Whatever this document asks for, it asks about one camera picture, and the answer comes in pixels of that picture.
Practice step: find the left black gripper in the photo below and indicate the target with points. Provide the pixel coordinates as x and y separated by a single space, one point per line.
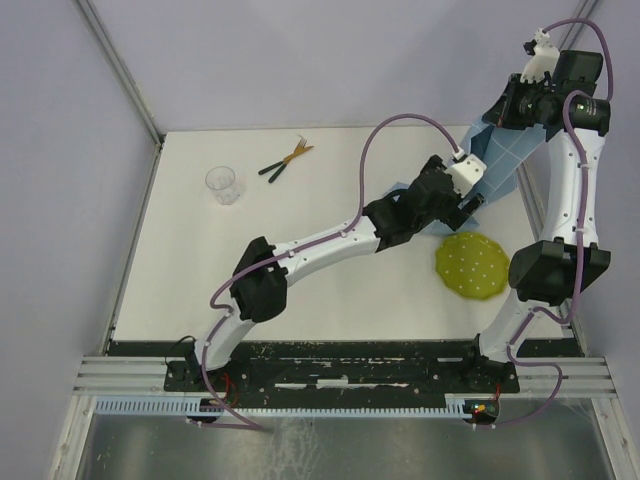
456 217

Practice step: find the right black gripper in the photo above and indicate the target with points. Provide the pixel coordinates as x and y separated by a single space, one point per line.
501 115

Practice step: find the blue checkered cloth napkin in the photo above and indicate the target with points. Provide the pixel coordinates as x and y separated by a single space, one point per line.
502 151

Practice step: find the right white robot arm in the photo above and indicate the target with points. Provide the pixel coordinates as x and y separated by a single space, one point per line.
549 276

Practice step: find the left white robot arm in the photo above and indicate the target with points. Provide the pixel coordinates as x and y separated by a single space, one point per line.
257 290

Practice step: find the green polka dot plate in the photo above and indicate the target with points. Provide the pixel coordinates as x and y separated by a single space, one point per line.
472 265

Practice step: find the clear plastic cup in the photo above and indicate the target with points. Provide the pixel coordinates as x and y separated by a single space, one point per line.
221 181

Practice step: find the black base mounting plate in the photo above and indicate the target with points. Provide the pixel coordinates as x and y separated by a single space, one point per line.
396 371

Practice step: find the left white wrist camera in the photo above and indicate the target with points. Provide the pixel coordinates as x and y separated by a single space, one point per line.
466 173

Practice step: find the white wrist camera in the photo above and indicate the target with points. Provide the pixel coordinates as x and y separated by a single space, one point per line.
543 57
466 173

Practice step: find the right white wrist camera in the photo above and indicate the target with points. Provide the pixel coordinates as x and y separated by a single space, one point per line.
543 57

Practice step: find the right aluminium frame post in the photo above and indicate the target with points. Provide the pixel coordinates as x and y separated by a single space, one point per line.
559 89

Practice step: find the aluminium frame post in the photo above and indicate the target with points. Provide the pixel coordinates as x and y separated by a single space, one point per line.
99 32
559 89

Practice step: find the left aluminium frame post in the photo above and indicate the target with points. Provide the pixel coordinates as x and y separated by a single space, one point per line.
99 32

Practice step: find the aluminium front rail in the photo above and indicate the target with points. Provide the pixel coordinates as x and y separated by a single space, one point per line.
144 376

